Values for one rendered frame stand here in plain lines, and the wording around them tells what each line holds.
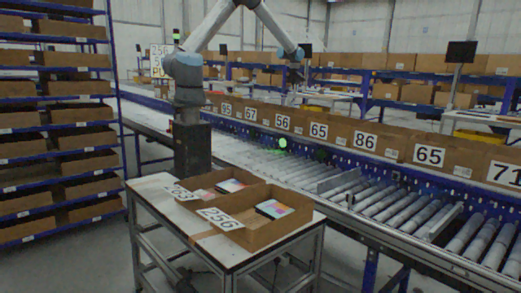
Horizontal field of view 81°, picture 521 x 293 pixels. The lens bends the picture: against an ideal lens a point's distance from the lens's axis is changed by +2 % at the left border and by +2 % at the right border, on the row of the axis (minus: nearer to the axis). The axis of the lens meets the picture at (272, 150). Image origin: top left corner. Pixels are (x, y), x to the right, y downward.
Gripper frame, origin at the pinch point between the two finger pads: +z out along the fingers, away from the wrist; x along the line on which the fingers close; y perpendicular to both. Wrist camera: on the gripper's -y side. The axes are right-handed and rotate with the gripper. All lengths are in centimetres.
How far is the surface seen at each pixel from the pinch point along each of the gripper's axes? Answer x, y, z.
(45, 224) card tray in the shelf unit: 160, 108, 98
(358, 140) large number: 14, -66, 25
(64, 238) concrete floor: 149, 113, 117
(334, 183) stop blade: 52, -71, 45
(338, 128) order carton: 12, -49, 20
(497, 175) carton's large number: 19, -144, 28
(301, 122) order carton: 9.6, -14.8, 21.0
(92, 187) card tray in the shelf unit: 127, 105, 78
